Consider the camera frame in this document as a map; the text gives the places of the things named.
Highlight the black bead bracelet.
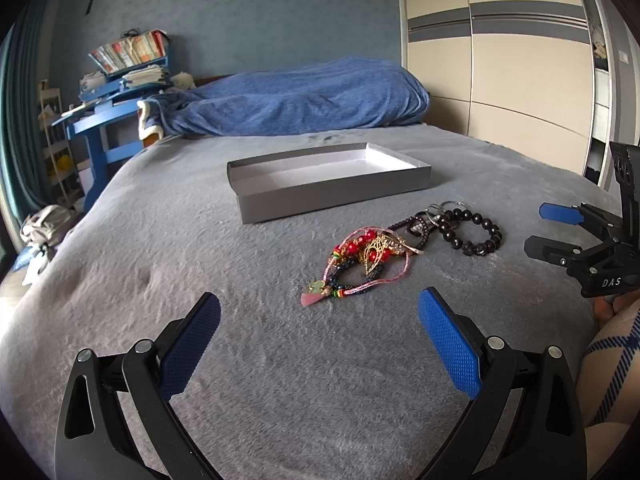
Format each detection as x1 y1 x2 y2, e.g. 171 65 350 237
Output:
438 207 504 257

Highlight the silver bangle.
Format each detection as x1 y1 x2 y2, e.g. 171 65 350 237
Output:
424 204 458 229
439 200 473 220

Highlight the dark red bead bracelet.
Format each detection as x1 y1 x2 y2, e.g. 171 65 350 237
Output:
387 212 434 254

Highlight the pink cord bracelet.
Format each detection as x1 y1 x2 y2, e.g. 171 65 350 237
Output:
299 226 426 309

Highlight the red bead gold tassel jewelry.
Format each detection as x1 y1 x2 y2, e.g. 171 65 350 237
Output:
328 226 407 278

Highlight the person's leg in plaid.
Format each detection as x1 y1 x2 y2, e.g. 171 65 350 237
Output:
576 292 639 479

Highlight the cream wardrobe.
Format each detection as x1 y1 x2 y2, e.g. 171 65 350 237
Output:
399 0 594 174

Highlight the clothes pile on floor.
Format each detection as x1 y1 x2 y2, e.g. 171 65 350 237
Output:
12 205 80 287

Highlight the grey bed cover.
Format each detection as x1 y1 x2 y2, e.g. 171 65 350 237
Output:
1 125 620 479

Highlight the blue blanket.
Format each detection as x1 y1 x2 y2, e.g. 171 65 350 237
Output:
137 58 430 140

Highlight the green curtain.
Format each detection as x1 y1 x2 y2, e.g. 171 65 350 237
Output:
1 3 52 222

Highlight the white shelf rack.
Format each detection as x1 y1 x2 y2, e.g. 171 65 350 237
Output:
37 79 82 208

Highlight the grey cardboard tray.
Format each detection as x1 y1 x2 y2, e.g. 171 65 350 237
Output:
227 142 432 224

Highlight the blue desk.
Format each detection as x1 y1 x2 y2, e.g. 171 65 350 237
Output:
53 54 171 212

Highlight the row of books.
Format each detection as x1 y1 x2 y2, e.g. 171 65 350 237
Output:
88 29 170 76

